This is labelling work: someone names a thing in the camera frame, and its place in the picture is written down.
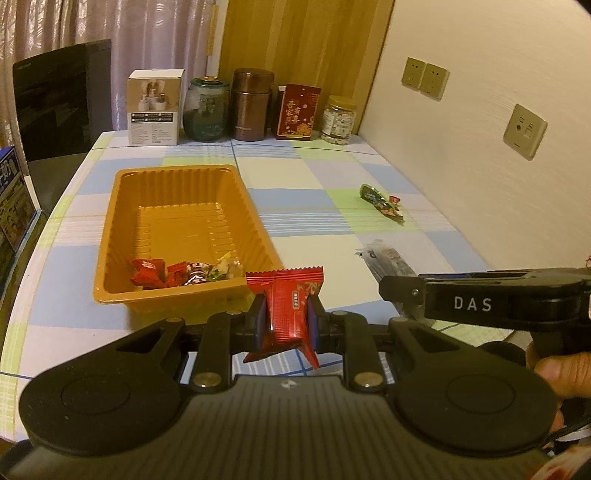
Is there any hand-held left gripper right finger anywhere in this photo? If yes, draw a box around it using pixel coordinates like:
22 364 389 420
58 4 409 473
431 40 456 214
307 295 462 393

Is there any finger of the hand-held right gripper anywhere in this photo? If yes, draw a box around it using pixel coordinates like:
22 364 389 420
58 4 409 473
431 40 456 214
379 274 426 320
418 268 585 284

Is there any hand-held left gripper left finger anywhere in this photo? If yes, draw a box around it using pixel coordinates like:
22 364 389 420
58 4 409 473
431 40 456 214
115 295 267 393

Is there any large red snack packet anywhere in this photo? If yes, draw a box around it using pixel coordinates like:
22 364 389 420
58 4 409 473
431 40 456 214
243 266 326 370

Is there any clear black snack packet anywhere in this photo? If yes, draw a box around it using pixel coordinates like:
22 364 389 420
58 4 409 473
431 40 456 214
355 239 417 278

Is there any yellow candy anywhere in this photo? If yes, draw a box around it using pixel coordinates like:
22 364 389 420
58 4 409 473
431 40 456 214
206 253 232 281

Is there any dark candy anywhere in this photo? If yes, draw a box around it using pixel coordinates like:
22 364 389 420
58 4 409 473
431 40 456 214
184 262 214 286

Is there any red snack packet green end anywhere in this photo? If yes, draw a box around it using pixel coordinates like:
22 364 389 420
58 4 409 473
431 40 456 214
167 261 200 288

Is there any orange plastic tray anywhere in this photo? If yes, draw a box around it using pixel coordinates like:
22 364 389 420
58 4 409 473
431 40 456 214
93 165 284 306

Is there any person's right hand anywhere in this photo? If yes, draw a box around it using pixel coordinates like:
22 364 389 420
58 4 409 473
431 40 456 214
525 350 591 400

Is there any checked tablecloth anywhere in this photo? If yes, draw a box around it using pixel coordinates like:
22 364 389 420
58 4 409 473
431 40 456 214
0 130 509 445

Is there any clear plastic jar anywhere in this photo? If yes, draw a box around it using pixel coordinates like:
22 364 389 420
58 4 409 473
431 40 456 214
321 95 358 145

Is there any red gift box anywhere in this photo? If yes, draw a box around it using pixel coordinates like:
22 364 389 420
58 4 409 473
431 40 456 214
276 83 322 140

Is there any brown metal canister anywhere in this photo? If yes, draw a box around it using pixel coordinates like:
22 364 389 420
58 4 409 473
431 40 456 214
231 68 275 142

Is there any green glass jar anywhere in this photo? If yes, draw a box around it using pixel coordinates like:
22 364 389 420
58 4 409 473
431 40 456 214
183 76 230 143

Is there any white cardboard box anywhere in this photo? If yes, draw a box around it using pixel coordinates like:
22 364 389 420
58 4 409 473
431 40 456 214
127 69 186 147

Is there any wooden panel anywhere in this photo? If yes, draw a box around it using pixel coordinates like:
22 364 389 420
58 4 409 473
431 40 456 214
217 0 396 137

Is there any blue printed box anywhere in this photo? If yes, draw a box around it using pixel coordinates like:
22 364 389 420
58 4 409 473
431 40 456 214
0 146 40 288

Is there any pale patterned curtain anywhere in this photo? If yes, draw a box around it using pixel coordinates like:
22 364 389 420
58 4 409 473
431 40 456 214
0 0 219 155

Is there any black cable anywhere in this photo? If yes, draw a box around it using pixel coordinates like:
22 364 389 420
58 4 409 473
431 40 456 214
549 414 591 445

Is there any large beige wall socket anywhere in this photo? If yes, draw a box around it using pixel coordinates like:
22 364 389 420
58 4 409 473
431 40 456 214
502 103 548 161

